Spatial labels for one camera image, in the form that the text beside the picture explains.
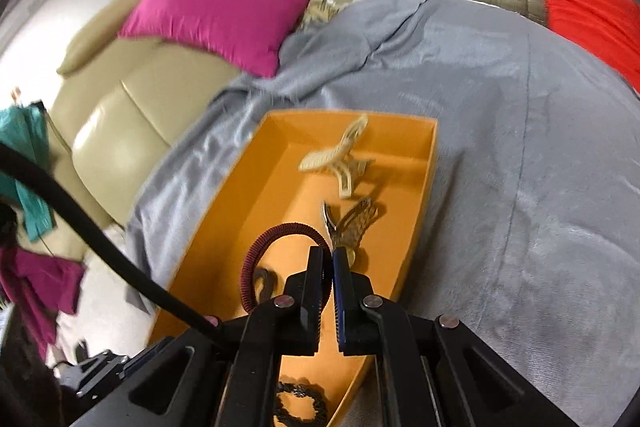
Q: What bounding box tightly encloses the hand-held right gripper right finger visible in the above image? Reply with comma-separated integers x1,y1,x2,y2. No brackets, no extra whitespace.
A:
332,247,576,427

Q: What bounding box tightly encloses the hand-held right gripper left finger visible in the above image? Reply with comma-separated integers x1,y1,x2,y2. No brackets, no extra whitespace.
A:
70,247,333,427

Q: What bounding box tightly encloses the maroon hair tie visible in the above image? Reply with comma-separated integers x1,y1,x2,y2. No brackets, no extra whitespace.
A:
241,222,332,312

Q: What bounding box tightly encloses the silver and gold watch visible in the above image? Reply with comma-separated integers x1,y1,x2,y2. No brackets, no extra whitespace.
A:
322,198,387,266

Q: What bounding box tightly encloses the black beaded bracelet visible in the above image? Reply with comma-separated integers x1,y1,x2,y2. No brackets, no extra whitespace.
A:
273,382,330,427

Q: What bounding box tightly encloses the orange cardboard box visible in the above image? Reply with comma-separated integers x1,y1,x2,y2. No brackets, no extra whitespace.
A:
149,109,439,427

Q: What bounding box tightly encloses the beige hair claw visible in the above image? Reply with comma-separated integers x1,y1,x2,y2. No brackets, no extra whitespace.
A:
298,114,376,200

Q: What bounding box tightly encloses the white cloth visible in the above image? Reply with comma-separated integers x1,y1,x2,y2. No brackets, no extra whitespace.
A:
45,227,167,380

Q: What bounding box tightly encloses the grey blanket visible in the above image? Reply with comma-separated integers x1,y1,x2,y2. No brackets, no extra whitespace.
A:
122,0,640,427

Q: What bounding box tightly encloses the beige sofa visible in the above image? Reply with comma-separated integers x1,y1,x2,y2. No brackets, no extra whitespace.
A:
50,0,251,253

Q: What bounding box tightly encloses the magenta cloth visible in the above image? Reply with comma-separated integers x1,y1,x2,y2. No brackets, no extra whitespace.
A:
0,246,87,350

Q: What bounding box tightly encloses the patterned cushion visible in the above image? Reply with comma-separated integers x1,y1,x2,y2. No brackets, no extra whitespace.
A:
295,0,362,32

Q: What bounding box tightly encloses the pink pillow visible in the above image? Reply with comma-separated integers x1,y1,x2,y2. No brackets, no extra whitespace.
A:
117,0,315,79

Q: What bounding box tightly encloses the teal cloth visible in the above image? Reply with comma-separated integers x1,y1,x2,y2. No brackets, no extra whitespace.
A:
0,104,57,243

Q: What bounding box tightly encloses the red pillow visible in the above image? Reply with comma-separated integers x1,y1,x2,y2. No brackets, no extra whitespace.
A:
538,0,640,96

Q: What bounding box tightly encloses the black cable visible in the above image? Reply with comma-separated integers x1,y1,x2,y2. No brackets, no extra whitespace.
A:
0,142,223,335

